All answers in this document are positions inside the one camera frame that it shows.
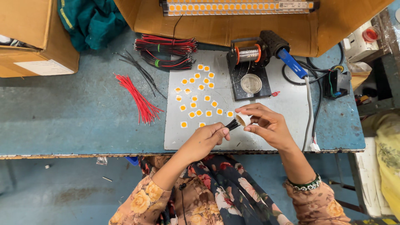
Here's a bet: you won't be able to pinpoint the person's right hand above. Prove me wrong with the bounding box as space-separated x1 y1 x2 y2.
234 103 296 153

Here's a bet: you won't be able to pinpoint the person's left hand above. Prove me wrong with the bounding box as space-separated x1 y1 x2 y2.
181 122 231 164

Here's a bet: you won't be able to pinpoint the small white round pot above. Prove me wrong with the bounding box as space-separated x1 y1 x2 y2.
236 112 252 127

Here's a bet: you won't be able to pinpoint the bunch of black wires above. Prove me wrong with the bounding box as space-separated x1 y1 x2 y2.
225 118 241 132

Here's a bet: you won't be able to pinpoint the grey metal work plate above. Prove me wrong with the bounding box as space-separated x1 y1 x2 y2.
164 49 317 153

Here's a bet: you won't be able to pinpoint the round metal tin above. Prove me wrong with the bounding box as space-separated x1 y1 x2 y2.
240 74 263 94

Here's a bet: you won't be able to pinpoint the scattered yellow square LED chips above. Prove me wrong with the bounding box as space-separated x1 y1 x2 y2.
174 64 235 129

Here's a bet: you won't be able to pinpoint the person's floral dress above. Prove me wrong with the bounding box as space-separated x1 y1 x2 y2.
108 154 353 225

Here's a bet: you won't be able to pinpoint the black soldering stand base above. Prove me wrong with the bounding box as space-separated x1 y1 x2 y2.
226 37 273 101

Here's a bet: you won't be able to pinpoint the green beaded bangles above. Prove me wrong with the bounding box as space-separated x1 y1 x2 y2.
286 172 322 192

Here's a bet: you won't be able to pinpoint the black power supply box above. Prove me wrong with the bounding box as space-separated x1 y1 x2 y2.
323 66 352 100

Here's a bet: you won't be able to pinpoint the black perforated iron holder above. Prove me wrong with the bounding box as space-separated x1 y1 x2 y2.
259 30 291 59

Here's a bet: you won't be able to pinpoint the crumpled white plastic bag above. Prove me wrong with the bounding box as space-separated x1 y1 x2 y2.
348 61 372 75

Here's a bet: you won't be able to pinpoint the large open cardboard box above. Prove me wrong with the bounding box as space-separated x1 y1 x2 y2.
113 0 395 58

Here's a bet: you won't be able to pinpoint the white metal stool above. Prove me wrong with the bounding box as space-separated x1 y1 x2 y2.
334 137 395 219

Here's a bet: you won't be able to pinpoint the yellow floral cloth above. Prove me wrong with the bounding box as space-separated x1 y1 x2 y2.
362 109 400 221

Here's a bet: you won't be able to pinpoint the stack of LED strip boards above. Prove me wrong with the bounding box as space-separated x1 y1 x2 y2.
159 0 320 17

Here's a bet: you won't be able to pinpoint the red indicator lamp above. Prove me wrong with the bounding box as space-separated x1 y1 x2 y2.
362 27 380 43

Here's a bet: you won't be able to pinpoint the teal cloth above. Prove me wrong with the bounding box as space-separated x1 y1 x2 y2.
57 0 128 52

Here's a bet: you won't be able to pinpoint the cardboard box with white label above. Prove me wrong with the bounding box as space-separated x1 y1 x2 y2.
0 0 80 78

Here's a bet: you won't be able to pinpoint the grey soldering iron cable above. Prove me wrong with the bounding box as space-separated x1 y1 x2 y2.
301 76 315 152

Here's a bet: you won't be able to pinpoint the black power cable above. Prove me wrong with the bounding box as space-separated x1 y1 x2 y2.
281 42 345 139

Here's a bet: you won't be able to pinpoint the black clip microphone cable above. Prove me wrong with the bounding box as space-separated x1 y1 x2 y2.
178 183 189 225

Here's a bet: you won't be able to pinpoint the blue handled soldering iron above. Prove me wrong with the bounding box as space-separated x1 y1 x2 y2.
276 48 309 80

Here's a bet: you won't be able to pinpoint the solder wire spool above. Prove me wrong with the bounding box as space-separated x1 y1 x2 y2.
234 44 262 65

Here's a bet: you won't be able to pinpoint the bunch of loose red wires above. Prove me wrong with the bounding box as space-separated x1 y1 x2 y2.
114 73 165 126

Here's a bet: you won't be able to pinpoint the red black wire bundle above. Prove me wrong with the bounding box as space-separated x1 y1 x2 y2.
139 50 196 71
134 34 198 57

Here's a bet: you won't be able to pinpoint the loose thin black wires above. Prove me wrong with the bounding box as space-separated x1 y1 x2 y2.
113 49 168 100

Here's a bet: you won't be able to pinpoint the white electrical switch box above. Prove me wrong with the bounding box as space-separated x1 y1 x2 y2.
342 20 380 63

